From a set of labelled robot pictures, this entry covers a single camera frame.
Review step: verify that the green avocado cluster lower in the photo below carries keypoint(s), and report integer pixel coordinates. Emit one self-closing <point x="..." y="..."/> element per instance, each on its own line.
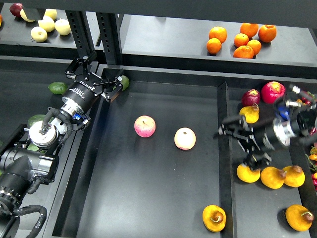
<point x="32" y="147"/>

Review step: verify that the orange top middle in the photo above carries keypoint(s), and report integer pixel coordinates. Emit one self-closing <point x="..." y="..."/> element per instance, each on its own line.
<point x="249" y="29"/>

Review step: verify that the yellow apple partly hidden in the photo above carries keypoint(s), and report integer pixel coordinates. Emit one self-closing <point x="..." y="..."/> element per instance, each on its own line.
<point x="25" y="17"/>

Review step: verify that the pale yellow pink apple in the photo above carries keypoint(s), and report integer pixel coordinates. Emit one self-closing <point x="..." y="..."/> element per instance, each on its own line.
<point x="185" y="138"/>

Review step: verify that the black centre tray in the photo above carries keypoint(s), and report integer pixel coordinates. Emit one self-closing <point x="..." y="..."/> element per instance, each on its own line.
<point x="148" y="187"/>

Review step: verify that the orange top right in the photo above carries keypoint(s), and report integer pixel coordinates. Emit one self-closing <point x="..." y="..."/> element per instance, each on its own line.
<point x="267" y="33"/>

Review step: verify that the orange top left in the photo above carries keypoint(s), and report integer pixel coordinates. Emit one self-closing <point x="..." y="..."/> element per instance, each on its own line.
<point x="219" y="33"/>

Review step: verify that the red pink apple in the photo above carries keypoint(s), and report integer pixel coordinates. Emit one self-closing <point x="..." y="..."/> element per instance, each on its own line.
<point x="145" y="126"/>

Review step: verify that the bright red apple right tray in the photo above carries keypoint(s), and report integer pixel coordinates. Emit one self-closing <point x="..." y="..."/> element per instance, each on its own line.
<point x="272" y="91"/>

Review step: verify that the pale yellow apple right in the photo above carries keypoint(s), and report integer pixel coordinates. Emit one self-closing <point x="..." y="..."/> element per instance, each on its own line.
<point x="62" y="26"/>

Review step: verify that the orange front bottom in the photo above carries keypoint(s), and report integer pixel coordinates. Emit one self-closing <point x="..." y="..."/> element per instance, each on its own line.
<point x="244" y="52"/>

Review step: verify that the green avocado tray corner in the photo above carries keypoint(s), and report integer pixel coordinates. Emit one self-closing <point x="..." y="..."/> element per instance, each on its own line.
<point x="125" y="82"/>

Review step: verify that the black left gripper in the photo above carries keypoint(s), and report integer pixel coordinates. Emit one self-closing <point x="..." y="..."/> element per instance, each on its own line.
<point x="83" y="93"/>

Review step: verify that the small orange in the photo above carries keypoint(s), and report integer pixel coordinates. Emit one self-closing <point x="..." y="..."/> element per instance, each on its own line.
<point x="241" y="39"/>
<point x="255" y="45"/>

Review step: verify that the dark red apple shelf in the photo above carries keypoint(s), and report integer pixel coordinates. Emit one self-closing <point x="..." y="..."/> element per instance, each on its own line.
<point x="15" y="9"/>

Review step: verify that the pale yellow apple middle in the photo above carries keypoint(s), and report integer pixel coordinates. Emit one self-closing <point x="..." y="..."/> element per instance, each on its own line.
<point x="47" y="23"/>

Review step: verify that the cherry tomato and chili bunch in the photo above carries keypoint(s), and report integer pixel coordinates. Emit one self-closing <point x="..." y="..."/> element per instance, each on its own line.
<point x="312" y="157"/>

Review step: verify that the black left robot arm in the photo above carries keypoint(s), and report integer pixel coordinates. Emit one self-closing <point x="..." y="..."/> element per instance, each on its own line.
<point x="30" y="157"/>

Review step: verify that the small orange right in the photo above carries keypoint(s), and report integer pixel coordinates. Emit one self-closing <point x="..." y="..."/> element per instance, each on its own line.
<point x="255" y="45"/>

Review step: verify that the black shelf upright post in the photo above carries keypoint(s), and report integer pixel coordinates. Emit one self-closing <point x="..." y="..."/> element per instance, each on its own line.
<point x="108" y="30"/>

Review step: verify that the yellow pear with long stem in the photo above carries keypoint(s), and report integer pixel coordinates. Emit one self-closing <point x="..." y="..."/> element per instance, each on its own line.
<point x="247" y="175"/>

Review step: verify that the pale yellow apple back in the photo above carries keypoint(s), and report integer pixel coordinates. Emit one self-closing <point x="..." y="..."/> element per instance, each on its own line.
<point x="52" y="13"/>

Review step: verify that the orange lower left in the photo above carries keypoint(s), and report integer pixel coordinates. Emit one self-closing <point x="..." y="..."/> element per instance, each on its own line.
<point x="213" y="45"/>

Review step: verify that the pale yellow apple front left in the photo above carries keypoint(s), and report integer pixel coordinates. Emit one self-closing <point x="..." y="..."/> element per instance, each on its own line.
<point x="39" y="34"/>

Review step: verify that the yellow pear upper right tray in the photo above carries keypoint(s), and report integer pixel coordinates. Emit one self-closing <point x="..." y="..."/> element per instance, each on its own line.
<point x="251" y="113"/>

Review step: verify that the small orange centre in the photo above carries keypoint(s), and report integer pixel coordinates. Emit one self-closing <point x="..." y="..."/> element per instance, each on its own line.
<point x="241" y="39"/>

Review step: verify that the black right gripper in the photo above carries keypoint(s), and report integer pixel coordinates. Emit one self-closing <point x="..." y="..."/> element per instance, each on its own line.
<point x="260" y="140"/>

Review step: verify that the dark red apple right tray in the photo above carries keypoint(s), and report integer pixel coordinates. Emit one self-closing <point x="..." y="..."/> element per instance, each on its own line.
<point x="250" y="97"/>

